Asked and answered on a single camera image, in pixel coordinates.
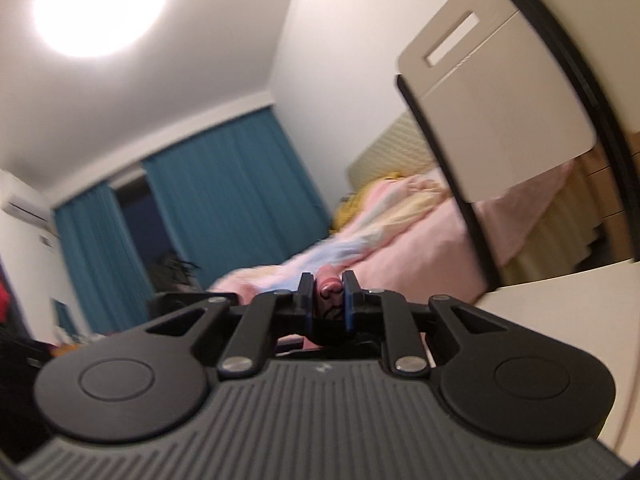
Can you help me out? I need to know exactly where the bed with pink sheet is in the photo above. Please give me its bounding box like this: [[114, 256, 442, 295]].
[[347, 162, 601, 302]]

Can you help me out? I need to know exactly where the cardboard box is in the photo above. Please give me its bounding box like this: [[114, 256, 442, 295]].
[[577, 140, 636, 262]]

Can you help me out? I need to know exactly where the pastel striped duvet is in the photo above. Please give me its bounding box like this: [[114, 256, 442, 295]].
[[209, 171, 451, 301]]

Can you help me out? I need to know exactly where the blue curtain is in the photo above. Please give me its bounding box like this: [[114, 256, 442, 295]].
[[55, 108, 330, 334]]

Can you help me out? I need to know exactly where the white air conditioner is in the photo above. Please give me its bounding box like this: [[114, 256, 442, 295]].
[[1, 174, 52, 230]]

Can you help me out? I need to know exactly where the beige quilted headboard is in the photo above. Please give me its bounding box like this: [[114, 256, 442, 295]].
[[346, 110, 438, 192]]

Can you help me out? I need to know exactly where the round ceiling lamp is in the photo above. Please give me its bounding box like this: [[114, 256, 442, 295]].
[[30, 0, 169, 60]]

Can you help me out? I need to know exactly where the white chair with black frame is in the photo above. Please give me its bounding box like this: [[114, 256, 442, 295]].
[[397, 0, 597, 290]]

